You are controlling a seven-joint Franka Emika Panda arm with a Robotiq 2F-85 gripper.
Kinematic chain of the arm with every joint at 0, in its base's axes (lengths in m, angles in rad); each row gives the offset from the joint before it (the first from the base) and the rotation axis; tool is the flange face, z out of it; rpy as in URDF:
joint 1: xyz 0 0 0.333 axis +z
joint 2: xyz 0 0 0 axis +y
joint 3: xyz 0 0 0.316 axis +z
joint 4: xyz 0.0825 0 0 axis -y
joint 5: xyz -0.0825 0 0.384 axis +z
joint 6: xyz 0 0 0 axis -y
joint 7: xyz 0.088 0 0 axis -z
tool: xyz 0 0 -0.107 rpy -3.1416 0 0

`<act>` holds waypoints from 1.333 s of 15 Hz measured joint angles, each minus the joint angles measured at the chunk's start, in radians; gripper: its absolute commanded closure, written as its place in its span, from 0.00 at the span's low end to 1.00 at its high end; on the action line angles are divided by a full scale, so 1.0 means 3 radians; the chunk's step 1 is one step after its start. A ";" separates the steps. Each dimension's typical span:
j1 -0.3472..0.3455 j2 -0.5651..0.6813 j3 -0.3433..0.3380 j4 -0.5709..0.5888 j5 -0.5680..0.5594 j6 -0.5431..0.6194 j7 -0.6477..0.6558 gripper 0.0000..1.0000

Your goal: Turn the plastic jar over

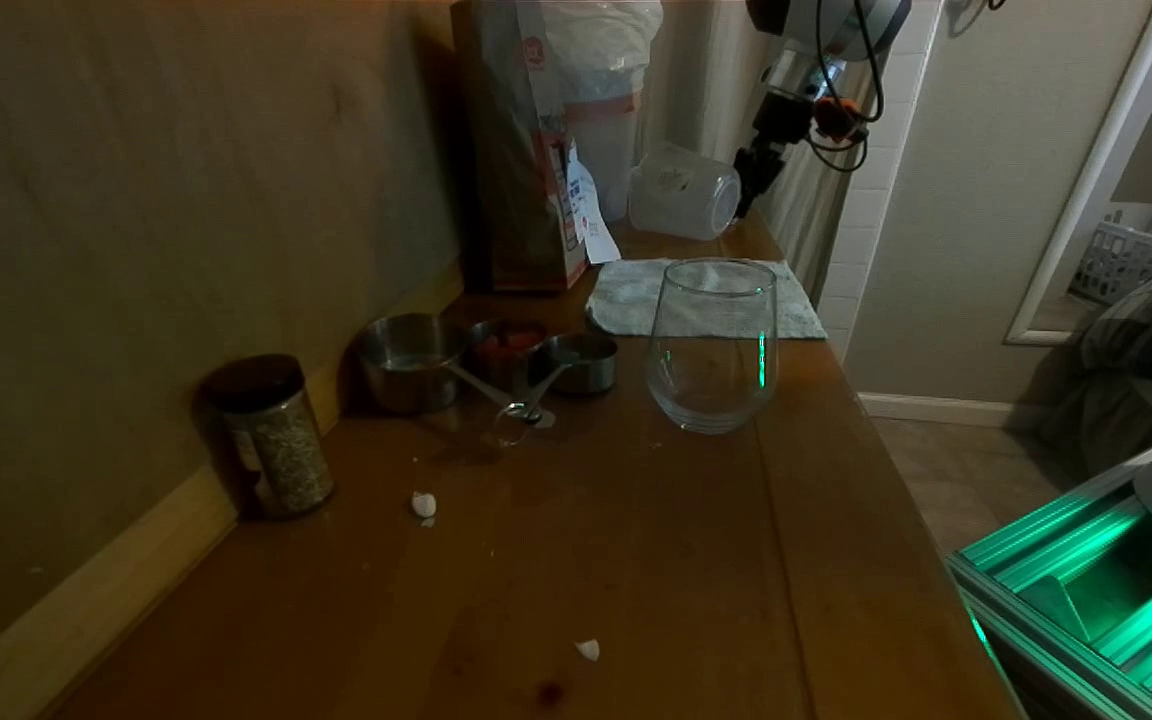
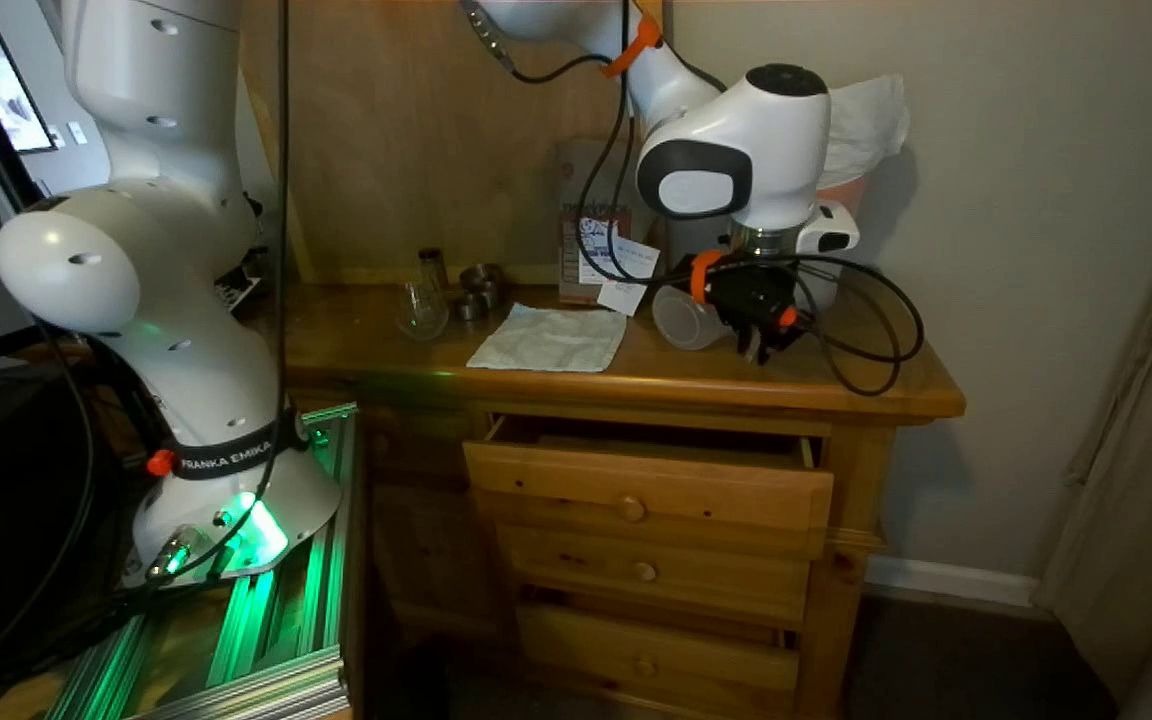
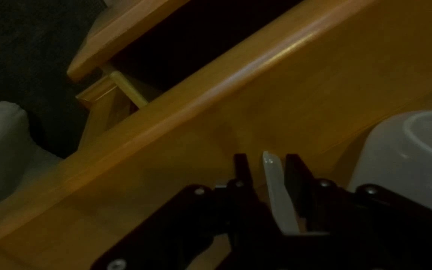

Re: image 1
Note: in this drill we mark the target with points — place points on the translucent plastic measuring jar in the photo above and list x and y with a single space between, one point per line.
682 192

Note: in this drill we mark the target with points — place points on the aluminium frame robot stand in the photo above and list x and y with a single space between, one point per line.
1080 602

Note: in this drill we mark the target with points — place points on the plaid blanket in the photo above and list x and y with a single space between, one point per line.
1121 375

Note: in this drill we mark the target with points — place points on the clear stemless glass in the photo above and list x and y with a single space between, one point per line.
712 360

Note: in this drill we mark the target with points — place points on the white printed paper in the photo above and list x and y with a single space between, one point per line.
589 206

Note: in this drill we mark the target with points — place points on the wooden dresser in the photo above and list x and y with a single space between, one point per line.
630 563

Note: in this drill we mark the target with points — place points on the white folded cloth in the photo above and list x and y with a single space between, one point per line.
630 300

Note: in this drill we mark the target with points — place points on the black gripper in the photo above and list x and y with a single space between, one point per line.
789 122

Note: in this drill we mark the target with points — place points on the small white crumb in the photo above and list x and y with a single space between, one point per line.
589 650
424 506

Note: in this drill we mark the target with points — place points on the wooden back panel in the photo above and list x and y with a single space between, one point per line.
138 242

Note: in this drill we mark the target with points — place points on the spice can with dark lid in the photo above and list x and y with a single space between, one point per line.
279 444

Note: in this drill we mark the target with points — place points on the small steel measuring cup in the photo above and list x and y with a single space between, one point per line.
585 360

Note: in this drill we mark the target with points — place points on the white door frame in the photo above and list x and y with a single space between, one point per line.
1089 174

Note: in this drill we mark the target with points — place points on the medium steel measuring cup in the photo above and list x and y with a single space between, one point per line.
506 349

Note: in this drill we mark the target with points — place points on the brown bag with label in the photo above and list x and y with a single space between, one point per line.
510 184

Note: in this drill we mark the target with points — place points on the large steel measuring cup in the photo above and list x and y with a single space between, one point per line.
402 360

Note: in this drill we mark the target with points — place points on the white laundry basket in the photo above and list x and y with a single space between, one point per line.
1139 254

